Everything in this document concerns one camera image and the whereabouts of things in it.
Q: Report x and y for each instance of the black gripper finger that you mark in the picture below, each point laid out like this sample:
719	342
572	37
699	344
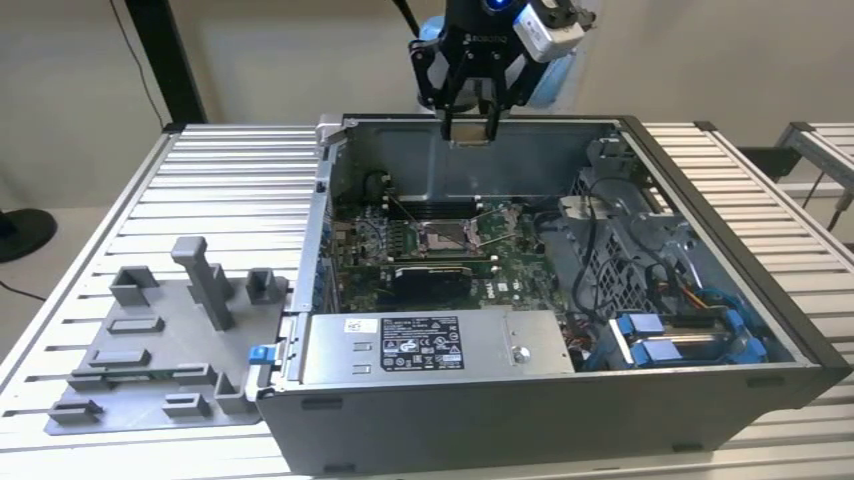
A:
446	125
490	127

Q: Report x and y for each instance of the CPU silver square plate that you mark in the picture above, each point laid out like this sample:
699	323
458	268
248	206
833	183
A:
470	135

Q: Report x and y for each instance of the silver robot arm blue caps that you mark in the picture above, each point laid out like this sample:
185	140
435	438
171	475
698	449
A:
554	80

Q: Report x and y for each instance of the black RAM slot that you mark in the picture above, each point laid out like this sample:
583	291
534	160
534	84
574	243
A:
434	212
434	201

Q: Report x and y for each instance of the CPU socket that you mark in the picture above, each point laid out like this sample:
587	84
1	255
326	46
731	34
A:
443	240

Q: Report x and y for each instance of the RAM slot with stick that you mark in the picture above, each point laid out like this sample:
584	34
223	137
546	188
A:
440	259

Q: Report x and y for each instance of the silver case corner latch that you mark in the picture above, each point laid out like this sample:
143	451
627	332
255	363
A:
330	127

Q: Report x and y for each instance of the green motherboard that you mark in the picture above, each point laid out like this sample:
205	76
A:
520	270

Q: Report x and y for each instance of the black graphics card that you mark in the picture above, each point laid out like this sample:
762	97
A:
427	287

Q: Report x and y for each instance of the grey perforated disk bay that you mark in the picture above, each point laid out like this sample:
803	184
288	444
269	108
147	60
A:
620	270

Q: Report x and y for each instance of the black block between tables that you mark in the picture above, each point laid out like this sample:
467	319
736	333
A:
767	161

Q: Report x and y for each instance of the blue disk carrier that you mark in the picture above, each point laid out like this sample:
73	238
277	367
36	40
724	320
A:
640	323
656	351

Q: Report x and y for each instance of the slatted metal side table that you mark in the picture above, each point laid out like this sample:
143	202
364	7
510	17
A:
821	145

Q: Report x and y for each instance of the silver power supply unit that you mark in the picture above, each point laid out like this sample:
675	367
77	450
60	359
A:
334	360

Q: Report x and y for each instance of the blue plastic case latch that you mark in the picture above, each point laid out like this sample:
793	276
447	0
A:
260	354

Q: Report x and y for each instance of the grey plastic parts rack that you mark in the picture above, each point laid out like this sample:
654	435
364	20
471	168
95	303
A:
173	325

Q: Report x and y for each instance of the black open PC case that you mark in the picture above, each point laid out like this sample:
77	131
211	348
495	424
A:
467	430

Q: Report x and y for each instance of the black round monitor foot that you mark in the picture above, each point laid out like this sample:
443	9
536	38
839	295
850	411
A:
27	235

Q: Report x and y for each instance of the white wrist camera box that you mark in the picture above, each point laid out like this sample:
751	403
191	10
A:
540	35

